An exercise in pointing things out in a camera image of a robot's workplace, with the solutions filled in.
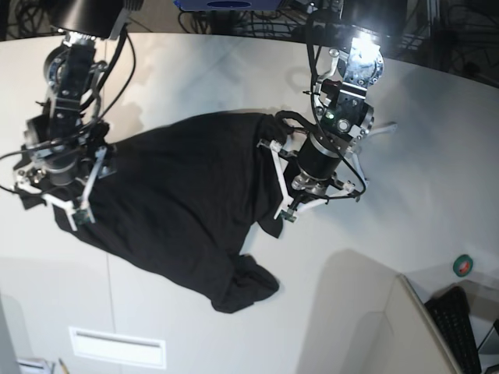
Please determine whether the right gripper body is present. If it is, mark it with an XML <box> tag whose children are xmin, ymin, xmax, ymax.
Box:
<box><xmin>23</xmin><ymin>144</ymin><xmax>109</xmax><ymax>195</ymax></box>

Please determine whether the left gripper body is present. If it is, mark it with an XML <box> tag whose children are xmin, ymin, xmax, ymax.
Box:
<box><xmin>290</xmin><ymin>134</ymin><xmax>345</xmax><ymax>195</ymax></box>

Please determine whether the black t-shirt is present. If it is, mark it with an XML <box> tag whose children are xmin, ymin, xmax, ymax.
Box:
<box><xmin>17</xmin><ymin>111</ymin><xmax>297</xmax><ymax>315</ymax></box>

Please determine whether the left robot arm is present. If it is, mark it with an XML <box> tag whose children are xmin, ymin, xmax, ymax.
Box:
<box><xmin>276</xmin><ymin>1</ymin><xmax>407</xmax><ymax>202</ymax></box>

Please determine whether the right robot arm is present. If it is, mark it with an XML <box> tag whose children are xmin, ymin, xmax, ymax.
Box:
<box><xmin>22</xmin><ymin>1</ymin><xmax>143</xmax><ymax>193</ymax></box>

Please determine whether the green tape roll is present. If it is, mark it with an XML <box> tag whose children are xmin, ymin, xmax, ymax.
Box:
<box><xmin>452</xmin><ymin>254</ymin><xmax>474</xmax><ymax>277</ymax></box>

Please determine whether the black keyboard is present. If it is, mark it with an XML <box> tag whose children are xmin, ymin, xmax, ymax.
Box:
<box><xmin>424</xmin><ymin>286</ymin><xmax>482</xmax><ymax>374</ymax></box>

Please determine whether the pencil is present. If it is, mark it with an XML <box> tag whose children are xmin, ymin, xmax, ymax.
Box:
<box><xmin>58</xmin><ymin>358</ymin><xmax>69</xmax><ymax>374</ymax></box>

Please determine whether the white plastic camera mount bracket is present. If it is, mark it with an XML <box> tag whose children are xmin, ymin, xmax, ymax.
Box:
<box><xmin>346</xmin><ymin>122</ymin><xmax>398</xmax><ymax>186</ymax></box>

